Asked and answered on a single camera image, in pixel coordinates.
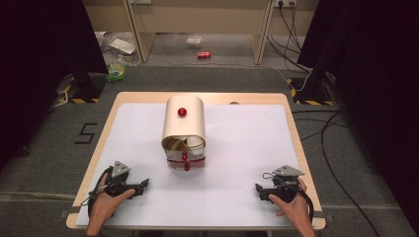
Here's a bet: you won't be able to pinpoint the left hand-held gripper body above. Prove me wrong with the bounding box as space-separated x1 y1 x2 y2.
105 160 135 198

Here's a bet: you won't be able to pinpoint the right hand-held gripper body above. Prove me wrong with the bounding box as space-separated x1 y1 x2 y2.
271 164 305 203

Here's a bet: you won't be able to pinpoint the cream roll-top box red knobs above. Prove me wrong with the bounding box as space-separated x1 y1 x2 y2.
160 94 208 173

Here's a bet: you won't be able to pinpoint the person's right hand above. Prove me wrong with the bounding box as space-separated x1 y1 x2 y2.
268 177 313 229

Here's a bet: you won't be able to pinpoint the person's left hand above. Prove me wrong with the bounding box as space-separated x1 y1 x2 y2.
86 172 136 232

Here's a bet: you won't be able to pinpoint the white table sheet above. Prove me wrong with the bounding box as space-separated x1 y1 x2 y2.
75 102 316 229

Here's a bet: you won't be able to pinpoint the white cup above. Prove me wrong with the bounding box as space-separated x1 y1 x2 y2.
186 135 206 152

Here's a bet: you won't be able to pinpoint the stand base with hazard tape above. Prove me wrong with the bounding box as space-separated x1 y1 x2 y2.
286 76 336 107
48 72 107 110

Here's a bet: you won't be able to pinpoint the green plastic bag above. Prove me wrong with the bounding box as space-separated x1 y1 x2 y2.
105 54 130 83

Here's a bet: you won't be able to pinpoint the white flat paper box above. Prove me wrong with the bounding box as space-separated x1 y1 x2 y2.
108 36 137 55

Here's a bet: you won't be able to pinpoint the black curtain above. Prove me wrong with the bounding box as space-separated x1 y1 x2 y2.
0 0 109 173
296 0 419 226

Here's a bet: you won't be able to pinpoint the crumpled clear plastic bag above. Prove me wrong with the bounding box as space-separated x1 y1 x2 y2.
94 31 111 51

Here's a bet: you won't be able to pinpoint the clear plastic food container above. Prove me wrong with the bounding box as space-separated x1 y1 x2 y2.
185 35 206 50

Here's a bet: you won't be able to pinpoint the light wooden desk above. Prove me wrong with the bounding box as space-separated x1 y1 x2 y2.
81 0 321 66

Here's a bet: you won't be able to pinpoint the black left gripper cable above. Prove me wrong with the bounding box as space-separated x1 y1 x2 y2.
79 165 115 219

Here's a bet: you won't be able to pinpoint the black floor cable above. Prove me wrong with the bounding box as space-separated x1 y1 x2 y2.
292 109 383 237

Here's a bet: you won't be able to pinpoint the black plugged wall cables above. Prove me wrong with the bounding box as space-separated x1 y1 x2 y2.
266 2 314 74

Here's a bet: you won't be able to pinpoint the white wall socket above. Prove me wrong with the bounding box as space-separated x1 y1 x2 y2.
273 0 297 9

